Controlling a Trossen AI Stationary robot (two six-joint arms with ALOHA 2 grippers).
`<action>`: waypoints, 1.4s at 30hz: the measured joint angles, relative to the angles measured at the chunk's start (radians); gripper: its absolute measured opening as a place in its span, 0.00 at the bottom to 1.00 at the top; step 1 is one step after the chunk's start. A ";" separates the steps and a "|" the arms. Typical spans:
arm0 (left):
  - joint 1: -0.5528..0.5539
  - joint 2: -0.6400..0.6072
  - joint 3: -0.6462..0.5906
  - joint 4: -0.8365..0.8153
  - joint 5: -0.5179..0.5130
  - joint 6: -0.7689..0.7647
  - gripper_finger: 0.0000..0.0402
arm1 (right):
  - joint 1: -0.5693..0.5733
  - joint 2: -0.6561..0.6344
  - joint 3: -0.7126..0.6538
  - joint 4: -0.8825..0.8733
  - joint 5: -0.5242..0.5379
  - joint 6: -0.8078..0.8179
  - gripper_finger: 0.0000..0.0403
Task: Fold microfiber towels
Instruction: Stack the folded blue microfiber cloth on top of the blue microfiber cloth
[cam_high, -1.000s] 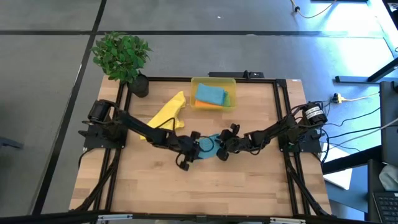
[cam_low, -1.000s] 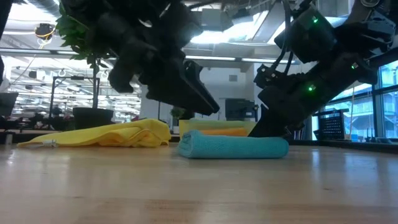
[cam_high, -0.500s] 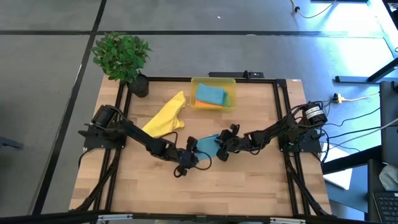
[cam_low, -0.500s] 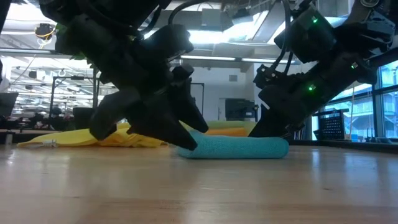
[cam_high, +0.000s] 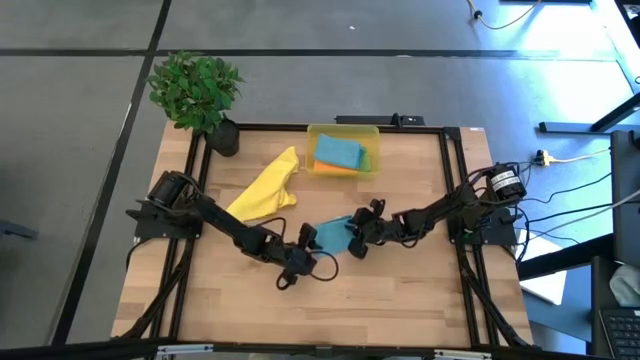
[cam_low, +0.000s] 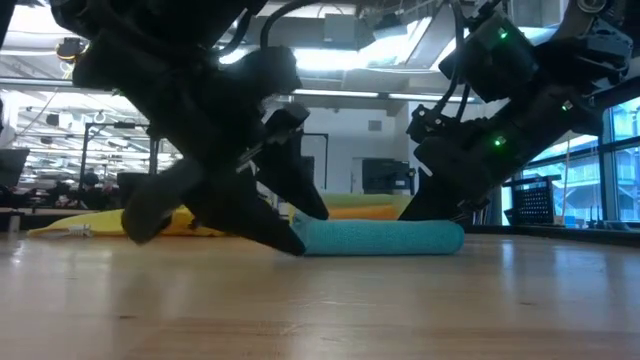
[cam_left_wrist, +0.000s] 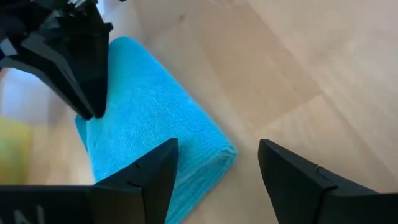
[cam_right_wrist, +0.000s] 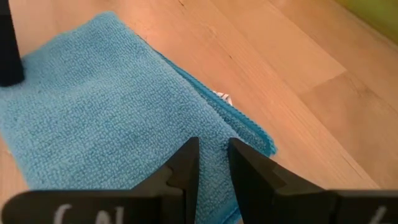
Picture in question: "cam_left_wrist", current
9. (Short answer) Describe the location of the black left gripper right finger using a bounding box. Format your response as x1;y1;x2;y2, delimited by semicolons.
257;138;398;224

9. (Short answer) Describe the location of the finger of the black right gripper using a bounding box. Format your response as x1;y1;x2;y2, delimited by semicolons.
46;0;114;119
0;30;95;121

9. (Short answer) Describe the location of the yellow translucent plastic bin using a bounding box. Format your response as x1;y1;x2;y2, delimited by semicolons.
0;116;34;185

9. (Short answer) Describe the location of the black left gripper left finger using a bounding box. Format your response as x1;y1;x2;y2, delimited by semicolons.
0;138;180;224

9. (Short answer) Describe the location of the teal microfiber towel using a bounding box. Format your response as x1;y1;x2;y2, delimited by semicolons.
73;35;239;224

